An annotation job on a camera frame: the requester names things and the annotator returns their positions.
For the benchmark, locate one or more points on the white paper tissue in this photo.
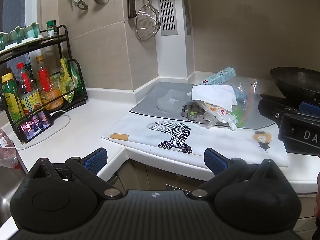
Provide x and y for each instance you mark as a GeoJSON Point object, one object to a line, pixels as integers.
{"type": "Point", "coordinates": [212, 93]}

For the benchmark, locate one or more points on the white spouted sauce pouch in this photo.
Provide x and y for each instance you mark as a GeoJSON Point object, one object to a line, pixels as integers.
{"type": "Point", "coordinates": [221, 113]}

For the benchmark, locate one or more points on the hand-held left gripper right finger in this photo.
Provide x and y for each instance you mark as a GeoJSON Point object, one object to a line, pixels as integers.
{"type": "Point", "coordinates": [215, 160]}

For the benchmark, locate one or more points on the steel sink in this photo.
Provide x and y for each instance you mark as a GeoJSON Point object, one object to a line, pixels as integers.
{"type": "Point", "coordinates": [6, 192]}

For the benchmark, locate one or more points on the yellow cap green label bottle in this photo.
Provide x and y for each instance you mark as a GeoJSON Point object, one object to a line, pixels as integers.
{"type": "Point", "coordinates": [11, 100]}

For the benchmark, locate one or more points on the yellow snack bag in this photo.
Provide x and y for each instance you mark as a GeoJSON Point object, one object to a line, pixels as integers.
{"type": "Point", "coordinates": [64, 77]}

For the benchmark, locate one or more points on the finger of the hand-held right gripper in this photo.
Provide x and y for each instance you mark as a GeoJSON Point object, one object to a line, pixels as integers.
{"type": "Point", "coordinates": [270, 110]}
{"type": "Point", "coordinates": [310, 109]}

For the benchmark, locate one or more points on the grey mat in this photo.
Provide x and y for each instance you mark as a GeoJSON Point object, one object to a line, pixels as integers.
{"type": "Point", "coordinates": [148, 100]}

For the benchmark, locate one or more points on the white printed cloth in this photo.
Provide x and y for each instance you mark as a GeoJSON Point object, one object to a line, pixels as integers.
{"type": "Point", "coordinates": [225, 142]}

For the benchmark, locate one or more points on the green lid spice jar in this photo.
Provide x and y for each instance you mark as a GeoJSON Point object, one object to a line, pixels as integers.
{"type": "Point", "coordinates": [51, 30]}

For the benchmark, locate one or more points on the white framed window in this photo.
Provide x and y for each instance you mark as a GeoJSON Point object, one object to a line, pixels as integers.
{"type": "Point", "coordinates": [13, 5]}

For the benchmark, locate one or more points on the red clear plastic bag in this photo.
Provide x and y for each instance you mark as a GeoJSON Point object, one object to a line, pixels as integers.
{"type": "Point", "coordinates": [7, 152]}

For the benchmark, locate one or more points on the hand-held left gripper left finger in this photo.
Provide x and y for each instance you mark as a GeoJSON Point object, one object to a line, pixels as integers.
{"type": "Point", "coordinates": [96, 158]}

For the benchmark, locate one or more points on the green snack bag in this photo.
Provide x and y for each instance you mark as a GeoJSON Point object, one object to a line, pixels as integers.
{"type": "Point", "coordinates": [75, 81]}

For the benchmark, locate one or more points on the clear zip bag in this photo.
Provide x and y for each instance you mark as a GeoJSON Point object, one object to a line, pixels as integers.
{"type": "Point", "coordinates": [248, 90]}

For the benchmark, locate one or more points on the translucent plastic box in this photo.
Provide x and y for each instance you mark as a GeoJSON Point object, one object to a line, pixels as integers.
{"type": "Point", "coordinates": [166, 104]}

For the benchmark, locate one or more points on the flower-shaped metal egg mold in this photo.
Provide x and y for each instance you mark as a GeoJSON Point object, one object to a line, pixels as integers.
{"type": "Point", "coordinates": [191, 112]}

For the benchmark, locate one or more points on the smartphone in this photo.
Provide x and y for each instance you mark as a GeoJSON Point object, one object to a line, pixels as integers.
{"type": "Point", "coordinates": [33, 126]}

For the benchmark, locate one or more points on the blue wrapper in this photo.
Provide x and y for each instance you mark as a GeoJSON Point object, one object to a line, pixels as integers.
{"type": "Point", "coordinates": [240, 96]}

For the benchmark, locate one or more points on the black wok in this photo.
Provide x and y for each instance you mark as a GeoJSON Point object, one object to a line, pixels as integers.
{"type": "Point", "coordinates": [297, 80]}

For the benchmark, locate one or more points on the orange cap oil bottle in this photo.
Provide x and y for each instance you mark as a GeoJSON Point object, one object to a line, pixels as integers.
{"type": "Point", "coordinates": [46, 80]}

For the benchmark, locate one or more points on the light blue carton box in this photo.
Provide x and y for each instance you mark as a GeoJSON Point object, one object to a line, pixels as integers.
{"type": "Point", "coordinates": [220, 76]}

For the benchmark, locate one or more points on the red cap clear bottle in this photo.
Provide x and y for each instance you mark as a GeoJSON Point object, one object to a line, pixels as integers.
{"type": "Point", "coordinates": [25, 82]}

